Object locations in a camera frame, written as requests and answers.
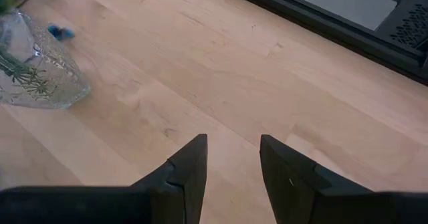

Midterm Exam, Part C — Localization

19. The black perforated computer case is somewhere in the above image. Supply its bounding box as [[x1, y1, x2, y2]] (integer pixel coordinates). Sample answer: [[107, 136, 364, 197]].
[[374, 0, 428, 60]]

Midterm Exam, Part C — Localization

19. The blue artificial flower bunch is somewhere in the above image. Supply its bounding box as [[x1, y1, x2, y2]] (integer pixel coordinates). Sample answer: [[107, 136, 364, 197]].
[[0, 0, 76, 98]]

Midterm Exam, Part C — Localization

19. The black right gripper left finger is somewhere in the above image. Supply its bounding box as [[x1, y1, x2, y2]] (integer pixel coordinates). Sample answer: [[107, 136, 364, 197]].
[[0, 133, 209, 224]]

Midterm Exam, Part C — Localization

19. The black aluminium table frame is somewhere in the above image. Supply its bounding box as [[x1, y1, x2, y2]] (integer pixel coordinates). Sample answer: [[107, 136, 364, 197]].
[[212, 0, 428, 86]]

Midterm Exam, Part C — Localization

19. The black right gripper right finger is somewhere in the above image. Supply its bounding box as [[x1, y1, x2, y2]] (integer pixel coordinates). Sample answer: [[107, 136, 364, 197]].
[[259, 134, 428, 224]]

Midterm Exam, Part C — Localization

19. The clear textured glass vase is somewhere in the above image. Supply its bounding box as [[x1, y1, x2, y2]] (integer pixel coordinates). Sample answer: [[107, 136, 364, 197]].
[[0, 9, 91, 110]]

